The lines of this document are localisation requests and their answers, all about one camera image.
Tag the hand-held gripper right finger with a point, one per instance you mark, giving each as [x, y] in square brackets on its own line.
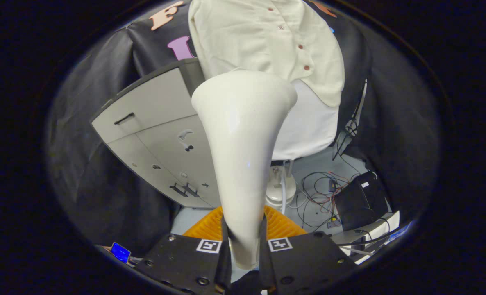
[304, 262]

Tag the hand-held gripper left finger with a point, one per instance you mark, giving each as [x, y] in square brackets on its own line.
[185, 262]

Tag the white garment steamer head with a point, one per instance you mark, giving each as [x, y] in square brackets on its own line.
[243, 135]

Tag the cream button shirt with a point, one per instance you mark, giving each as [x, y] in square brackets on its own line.
[243, 37]

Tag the blue screen device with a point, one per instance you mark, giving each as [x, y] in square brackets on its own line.
[121, 252]

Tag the white round stand base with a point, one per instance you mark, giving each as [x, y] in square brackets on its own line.
[273, 188]

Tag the black box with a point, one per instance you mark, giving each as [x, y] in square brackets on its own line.
[359, 200]

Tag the white flat board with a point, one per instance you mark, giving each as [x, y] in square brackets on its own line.
[388, 223]

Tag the white mannequin torso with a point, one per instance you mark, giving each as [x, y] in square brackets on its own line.
[308, 123]

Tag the dark tripod stand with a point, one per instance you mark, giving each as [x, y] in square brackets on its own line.
[351, 129]

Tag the grey cabinet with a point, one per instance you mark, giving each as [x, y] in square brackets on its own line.
[153, 106]

